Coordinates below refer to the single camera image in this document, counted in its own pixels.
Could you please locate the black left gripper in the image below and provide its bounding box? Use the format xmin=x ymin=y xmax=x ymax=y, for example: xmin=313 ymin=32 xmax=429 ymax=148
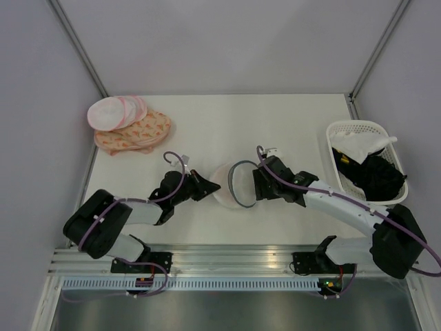
xmin=172 ymin=169 xmax=221 ymax=206

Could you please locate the white mesh laundry bag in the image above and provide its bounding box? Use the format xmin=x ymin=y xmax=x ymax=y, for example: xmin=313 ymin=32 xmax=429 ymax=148
xmin=209 ymin=160 xmax=257 ymax=209

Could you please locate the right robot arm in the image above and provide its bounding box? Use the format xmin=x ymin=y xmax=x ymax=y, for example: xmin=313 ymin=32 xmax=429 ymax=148
xmin=253 ymin=154 xmax=427 ymax=279

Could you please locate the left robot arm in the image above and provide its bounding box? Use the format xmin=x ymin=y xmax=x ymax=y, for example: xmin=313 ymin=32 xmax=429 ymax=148
xmin=63 ymin=170 xmax=221 ymax=273

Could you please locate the orange floral laundry bag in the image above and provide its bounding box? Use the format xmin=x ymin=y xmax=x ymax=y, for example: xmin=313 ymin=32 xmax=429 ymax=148
xmin=94 ymin=109 xmax=172 ymax=156

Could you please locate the pink-rimmed white mesh bag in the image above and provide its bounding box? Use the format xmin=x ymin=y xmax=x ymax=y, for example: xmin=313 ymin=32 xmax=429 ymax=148
xmin=87 ymin=95 xmax=147 ymax=132

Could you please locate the white cloth in basket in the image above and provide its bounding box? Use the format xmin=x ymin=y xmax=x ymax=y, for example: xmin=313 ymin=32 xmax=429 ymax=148
xmin=330 ymin=132 xmax=398 ymax=164

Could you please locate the black garment in basket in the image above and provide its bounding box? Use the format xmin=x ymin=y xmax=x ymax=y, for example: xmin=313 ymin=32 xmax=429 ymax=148
xmin=332 ymin=148 xmax=407 ymax=201

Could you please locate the white plastic basket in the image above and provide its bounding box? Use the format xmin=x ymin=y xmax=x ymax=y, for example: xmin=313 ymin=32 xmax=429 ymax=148
xmin=327 ymin=120 xmax=408 ymax=205

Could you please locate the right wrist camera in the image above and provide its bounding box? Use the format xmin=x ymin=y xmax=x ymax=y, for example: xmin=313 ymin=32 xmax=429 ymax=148
xmin=262 ymin=148 xmax=284 ymax=159

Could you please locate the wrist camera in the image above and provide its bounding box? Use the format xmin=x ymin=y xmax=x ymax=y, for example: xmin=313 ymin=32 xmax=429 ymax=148
xmin=262 ymin=148 xmax=284 ymax=159
xmin=181 ymin=154 xmax=189 ymax=166

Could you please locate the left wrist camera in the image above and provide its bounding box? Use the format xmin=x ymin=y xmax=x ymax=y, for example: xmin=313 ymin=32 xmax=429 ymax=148
xmin=181 ymin=154 xmax=189 ymax=166

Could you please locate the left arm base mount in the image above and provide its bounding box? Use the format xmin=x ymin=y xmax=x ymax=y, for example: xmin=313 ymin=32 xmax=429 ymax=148
xmin=110 ymin=252 xmax=173 ymax=274

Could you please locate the aluminium rail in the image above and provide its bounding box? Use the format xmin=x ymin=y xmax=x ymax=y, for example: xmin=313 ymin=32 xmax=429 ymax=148
xmin=48 ymin=243 xmax=424 ymax=276

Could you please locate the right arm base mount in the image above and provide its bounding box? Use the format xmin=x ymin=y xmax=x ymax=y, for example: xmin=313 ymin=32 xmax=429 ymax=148
xmin=291 ymin=252 xmax=327 ymax=276

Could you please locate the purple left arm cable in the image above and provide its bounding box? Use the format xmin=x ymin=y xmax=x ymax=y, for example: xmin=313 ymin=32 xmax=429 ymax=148
xmin=61 ymin=151 xmax=189 ymax=304

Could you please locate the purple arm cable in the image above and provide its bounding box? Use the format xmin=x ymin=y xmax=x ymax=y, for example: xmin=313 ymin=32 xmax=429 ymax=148
xmin=61 ymin=151 xmax=189 ymax=304
xmin=256 ymin=145 xmax=441 ymax=277

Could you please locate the right aluminium frame post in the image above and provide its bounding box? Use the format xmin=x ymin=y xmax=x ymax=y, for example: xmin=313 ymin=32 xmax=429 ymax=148
xmin=347 ymin=0 xmax=413 ymax=103

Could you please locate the aluminium frame post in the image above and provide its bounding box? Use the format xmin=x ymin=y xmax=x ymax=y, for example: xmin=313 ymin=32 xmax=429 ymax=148
xmin=46 ymin=0 xmax=109 ymax=98
xmin=347 ymin=0 xmax=413 ymax=103

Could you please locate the white slotted cable duct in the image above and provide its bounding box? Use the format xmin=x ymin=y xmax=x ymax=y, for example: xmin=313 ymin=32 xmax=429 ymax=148
xmin=62 ymin=277 xmax=320 ymax=292

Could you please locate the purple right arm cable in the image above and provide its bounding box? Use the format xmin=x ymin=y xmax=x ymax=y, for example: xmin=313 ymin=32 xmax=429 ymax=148
xmin=256 ymin=145 xmax=441 ymax=277

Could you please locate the left aluminium frame post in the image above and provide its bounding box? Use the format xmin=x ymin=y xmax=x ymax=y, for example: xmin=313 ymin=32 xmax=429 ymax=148
xmin=46 ymin=0 xmax=109 ymax=98

